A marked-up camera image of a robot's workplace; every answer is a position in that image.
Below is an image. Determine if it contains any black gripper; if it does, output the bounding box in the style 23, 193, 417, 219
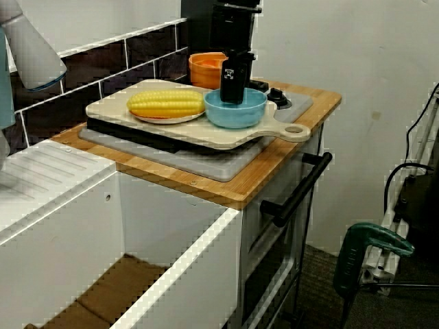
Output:
211, 5, 257, 104

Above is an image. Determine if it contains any light blue plastic bowl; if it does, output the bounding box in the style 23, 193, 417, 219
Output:
203, 87, 268, 130

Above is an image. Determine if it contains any yellow toy corn cob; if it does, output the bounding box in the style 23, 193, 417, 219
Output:
127, 88, 206, 119

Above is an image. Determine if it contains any black burner grate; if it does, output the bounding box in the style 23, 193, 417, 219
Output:
248, 79, 270, 94

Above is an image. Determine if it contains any orange toy pot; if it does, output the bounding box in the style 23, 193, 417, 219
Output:
187, 51, 229, 90

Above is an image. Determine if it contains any black stove knob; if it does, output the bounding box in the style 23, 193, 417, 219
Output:
267, 87, 292, 110

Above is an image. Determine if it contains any red plate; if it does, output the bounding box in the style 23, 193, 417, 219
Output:
129, 108, 206, 125

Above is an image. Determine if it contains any grey toy stove top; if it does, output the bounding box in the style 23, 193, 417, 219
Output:
78, 87, 315, 182

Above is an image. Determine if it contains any dark tiled backsplash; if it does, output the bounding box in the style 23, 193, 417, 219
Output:
6, 19, 189, 155

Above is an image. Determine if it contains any white toy oven front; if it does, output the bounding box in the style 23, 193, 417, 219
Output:
239, 126, 325, 329

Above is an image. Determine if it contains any white toy sink unit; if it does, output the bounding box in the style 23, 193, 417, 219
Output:
0, 138, 244, 329

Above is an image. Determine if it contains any green clamp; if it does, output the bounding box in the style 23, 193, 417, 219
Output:
333, 221, 416, 304

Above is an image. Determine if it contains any black equipment box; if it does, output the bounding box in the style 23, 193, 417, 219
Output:
394, 171, 439, 247

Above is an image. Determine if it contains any teal box appliance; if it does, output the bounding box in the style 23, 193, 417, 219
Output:
0, 25, 16, 130

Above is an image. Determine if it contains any brown cardboard sheet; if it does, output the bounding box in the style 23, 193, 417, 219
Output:
23, 252, 171, 329

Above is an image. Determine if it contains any wooden cutting board with handle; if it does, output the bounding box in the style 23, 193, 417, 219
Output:
84, 78, 311, 151

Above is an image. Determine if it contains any white backsplash rail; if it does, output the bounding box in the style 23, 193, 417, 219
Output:
56, 16, 188, 59

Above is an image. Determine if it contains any black oven door handle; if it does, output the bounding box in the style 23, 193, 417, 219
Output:
259, 151, 333, 228

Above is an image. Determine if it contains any thin black cable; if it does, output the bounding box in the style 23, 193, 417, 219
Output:
406, 82, 439, 165

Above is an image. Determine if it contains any thick black cable loop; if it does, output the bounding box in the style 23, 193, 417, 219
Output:
383, 163, 436, 220

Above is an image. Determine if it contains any aluminium profile rail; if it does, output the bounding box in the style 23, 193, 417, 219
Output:
359, 92, 439, 297

